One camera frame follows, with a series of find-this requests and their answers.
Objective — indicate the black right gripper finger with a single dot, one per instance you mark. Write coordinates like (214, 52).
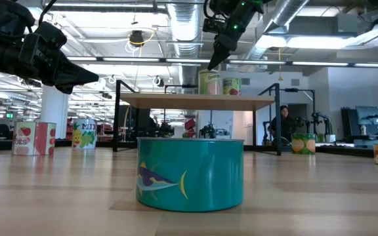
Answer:
(217, 52)
(228, 49)

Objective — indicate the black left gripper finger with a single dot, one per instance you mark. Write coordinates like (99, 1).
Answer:
(77, 84)
(77, 70)

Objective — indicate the white mixed fruit can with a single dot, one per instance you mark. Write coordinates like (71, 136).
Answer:
(84, 137)

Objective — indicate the white red tomatoes can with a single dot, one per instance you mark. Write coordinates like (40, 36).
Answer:
(33, 139)

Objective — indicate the green peach can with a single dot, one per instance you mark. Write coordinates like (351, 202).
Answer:
(303, 144)

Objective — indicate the teal tuna can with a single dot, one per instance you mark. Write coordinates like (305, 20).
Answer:
(202, 177)

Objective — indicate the wooden shelf black metal legs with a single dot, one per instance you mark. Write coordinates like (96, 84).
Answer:
(195, 102)

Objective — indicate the white pillar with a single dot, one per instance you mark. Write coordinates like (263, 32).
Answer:
(54, 111)

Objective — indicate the yellow hanging pendant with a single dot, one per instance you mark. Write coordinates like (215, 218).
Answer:
(280, 78)

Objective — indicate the green exit sign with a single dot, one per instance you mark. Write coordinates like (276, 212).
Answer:
(9, 115)

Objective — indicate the black ceiling device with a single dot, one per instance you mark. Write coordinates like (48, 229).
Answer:
(136, 37)

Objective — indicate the person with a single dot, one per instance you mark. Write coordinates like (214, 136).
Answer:
(284, 126)

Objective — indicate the computer monitor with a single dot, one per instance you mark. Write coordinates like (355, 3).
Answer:
(369, 114)

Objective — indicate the white bottle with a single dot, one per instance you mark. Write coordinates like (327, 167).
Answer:
(363, 130)

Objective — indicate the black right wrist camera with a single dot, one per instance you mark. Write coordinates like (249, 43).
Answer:
(212, 25)

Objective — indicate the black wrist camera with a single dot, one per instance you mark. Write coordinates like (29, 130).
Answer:
(212, 25)
(48, 34)

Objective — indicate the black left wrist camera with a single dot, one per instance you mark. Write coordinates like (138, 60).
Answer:
(48, 34)

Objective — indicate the silver smooth ceiling duct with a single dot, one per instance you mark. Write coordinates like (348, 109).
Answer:
(285, 13)

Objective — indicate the black metal background frame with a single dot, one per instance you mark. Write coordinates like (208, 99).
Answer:
(299, 90)

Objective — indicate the black metal table frame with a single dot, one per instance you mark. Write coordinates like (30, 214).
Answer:
(340, 151)

